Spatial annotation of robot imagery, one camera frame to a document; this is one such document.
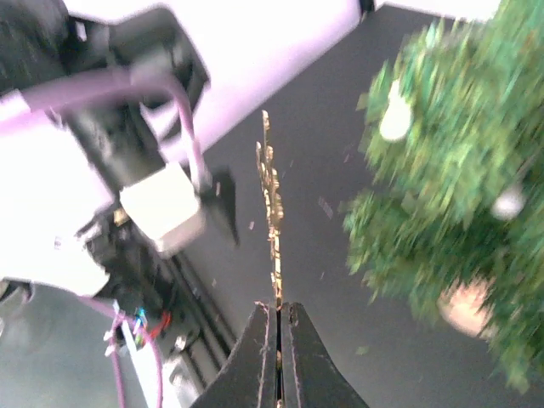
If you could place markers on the small green christmas tree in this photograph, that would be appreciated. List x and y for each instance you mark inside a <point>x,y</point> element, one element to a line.
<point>454,138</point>

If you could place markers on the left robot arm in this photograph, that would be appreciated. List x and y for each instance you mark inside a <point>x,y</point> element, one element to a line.
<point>102,174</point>

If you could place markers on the round wooden tree base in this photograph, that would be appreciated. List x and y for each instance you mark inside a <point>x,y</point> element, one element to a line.
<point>463,308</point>

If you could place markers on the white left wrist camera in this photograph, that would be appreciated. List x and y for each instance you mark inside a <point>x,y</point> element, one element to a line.
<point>166,209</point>

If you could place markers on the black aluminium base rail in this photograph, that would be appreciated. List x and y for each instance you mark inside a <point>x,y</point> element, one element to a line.
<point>203,338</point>

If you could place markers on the gold merry christmas sign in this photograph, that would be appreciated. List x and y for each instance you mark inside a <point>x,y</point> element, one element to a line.
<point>274,214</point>

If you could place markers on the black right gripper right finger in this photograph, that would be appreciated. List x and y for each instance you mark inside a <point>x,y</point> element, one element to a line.
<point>309,376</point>

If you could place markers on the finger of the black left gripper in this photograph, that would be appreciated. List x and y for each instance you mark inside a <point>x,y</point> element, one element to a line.
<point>220,202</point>

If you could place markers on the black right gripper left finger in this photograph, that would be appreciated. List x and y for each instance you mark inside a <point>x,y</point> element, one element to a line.
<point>248,378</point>

